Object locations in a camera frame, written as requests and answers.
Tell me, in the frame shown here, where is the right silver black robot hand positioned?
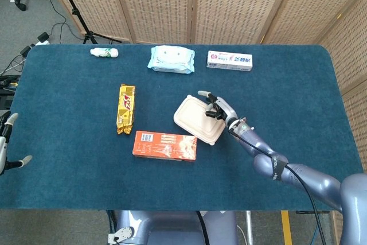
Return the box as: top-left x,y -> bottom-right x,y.
197,90 -> 240,127

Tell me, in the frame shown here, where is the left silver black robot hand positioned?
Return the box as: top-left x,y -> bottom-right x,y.
0,112 -> 33,176

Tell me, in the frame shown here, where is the beige lidded food container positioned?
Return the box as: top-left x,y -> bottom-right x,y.
173,94 -> 227,146

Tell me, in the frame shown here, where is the white toothpaste box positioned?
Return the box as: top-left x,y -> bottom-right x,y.
206,50 -> 253,72

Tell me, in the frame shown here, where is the black equipment box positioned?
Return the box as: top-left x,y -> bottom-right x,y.
0,75 -> 20,111

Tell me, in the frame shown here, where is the orange biscuit box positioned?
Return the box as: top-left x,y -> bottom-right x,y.
132,130 -> 198,162

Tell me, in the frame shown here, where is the light blue wet wipes pack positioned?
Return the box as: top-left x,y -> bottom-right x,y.
147,45 -> 196,74

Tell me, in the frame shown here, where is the blue table cover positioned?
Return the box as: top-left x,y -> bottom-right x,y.
0,44 -> 365,211

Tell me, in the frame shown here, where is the gold snack packet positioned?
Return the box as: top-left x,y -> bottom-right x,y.
116,83 -> 136,135

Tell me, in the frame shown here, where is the white power strip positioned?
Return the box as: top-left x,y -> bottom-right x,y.
34,32 -> 51,46

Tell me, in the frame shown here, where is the grey-blue robot torso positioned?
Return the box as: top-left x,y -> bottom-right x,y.
107,209 -> 239,245

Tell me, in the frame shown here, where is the small white green bottle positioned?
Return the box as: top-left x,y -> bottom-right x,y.
89,48 -> 119,59

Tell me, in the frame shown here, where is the black tripod stand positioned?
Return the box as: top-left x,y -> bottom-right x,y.
51,0 -> 123,45

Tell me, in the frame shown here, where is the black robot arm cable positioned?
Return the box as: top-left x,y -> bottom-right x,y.
236,134 -> 327,245

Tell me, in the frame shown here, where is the black floor cable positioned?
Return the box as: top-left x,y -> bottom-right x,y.
44,0 -> 84,42

